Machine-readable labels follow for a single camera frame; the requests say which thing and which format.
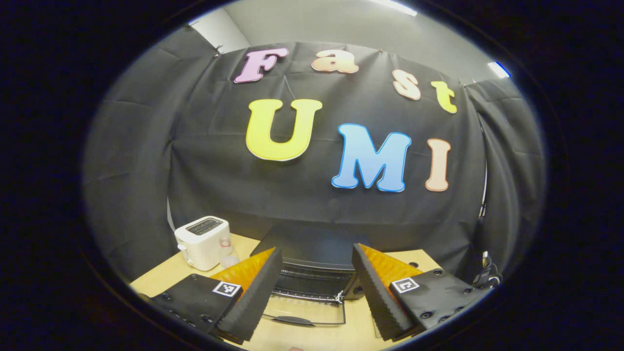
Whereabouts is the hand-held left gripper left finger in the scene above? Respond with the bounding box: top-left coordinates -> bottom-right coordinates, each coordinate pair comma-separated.
150,247 -> 284,345

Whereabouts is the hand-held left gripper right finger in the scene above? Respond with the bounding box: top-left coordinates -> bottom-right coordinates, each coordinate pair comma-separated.
351,243 -> 492,342

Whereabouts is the black electric oven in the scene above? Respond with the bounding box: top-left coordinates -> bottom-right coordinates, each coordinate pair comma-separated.
250,223 -> 367,328

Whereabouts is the clear plastic bottle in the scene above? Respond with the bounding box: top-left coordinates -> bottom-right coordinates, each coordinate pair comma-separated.
218,236 -> 240,270

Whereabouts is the white toaster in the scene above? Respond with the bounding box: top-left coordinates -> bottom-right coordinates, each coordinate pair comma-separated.
174,215 -> 233,272

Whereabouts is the black backdrop cloth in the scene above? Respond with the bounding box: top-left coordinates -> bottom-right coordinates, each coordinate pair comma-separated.
83,27 -> 546,283

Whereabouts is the black cable bundle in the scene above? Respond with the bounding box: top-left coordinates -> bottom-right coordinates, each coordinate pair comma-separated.
470,250 -> 503,289

